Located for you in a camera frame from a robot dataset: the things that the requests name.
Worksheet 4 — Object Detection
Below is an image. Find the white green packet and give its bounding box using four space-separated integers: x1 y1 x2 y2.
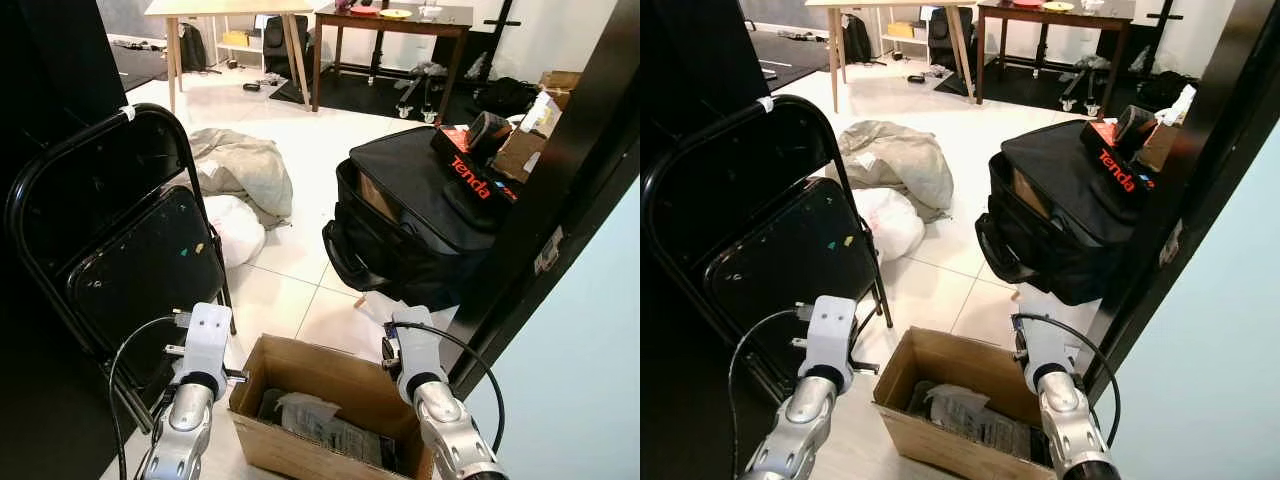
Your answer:
1160 85 1198 128
520 90 563 138

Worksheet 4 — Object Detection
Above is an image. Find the open brown cardboard box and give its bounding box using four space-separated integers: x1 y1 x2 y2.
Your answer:
228 333 436 480
873 327 1056 480

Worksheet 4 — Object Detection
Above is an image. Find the clear plastic bag with paper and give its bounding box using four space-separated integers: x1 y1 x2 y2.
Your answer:
905 383 1041 466
260 390 399 471

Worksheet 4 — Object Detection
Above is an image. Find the black folding chair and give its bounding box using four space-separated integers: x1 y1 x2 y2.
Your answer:
643 95 894 401
5 103 238 436

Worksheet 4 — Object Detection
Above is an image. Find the white plastic bag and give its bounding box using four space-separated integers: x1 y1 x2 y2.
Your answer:
203 195 267 269
855 187 926 263

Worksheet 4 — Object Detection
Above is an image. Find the large black fabric bag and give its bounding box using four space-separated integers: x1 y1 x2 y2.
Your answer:
322 125 521 311
975 120 1161 306

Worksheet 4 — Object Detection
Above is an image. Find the metal door lock plate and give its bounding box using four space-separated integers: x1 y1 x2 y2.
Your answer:
535 228 563 276

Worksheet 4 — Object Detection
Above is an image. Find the grey crumpled cloth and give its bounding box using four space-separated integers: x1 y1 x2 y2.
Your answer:
188 128 294 229
838 120 954 223

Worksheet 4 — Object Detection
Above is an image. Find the black red lettered box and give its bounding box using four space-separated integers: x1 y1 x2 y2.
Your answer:
1080 120 1161 196
430 125 519 206

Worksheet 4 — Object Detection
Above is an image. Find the small brown cardboard box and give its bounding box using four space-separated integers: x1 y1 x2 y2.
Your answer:
490 100 561 183
1140 115 1186 173

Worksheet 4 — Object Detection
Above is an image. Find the black rounded object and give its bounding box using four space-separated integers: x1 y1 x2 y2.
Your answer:
468 110 516 161
1113 105 1161 151

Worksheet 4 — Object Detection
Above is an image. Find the black floor mat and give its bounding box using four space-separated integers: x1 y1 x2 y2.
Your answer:
745 30 831 91
935 65 1131 116
270 72 471 126
110 40 171 93

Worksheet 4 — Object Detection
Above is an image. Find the black soft bag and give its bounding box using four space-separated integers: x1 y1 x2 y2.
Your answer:
1135 70 1196 111
475 78 541 118

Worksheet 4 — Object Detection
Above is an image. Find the grey wheeled device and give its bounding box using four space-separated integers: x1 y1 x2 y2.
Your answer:
395 60 448 113
1060 52 1111 111

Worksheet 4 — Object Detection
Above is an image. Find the black office chair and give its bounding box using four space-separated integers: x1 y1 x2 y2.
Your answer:
262 15 311 83
928 8 976 73

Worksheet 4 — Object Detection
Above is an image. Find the brown cardboard carton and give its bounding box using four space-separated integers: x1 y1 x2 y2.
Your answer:
540 70 583 111

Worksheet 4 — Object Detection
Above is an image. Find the dark wooden table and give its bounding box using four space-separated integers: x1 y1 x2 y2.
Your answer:
975 0 1136 116
312 3 474 126

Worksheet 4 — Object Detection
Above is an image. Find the light wooden table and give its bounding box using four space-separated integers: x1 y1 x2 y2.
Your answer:
805 0 976 113
145 0 313 113

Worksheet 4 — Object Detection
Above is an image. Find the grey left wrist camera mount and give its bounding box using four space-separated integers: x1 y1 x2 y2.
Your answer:
183 303 233 383
805 296 858 376

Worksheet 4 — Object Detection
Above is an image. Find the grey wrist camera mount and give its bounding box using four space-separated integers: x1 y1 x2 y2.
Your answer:
385 308 446 386
1015 300 1076 373
805 296 858 376
183 303 233 383

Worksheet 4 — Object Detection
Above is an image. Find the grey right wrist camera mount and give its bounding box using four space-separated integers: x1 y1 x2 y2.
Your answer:
385 308 446 386
1015 300 1076 373

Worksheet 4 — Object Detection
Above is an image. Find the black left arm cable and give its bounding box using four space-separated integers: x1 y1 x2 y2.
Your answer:
108 315 191 480
728 308 813 480

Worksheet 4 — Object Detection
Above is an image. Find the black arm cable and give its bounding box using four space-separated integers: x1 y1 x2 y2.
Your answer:
108 315 191 480
420 320 507 456
728 308 813 480
1012 312 1123 449

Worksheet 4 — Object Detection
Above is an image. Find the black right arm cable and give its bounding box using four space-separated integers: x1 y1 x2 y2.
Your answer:
1012 312 1123 449
420 320 507 456

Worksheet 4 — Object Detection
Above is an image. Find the black door frame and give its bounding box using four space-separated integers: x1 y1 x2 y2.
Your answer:
440 0 641 401
1085 0 1280 401

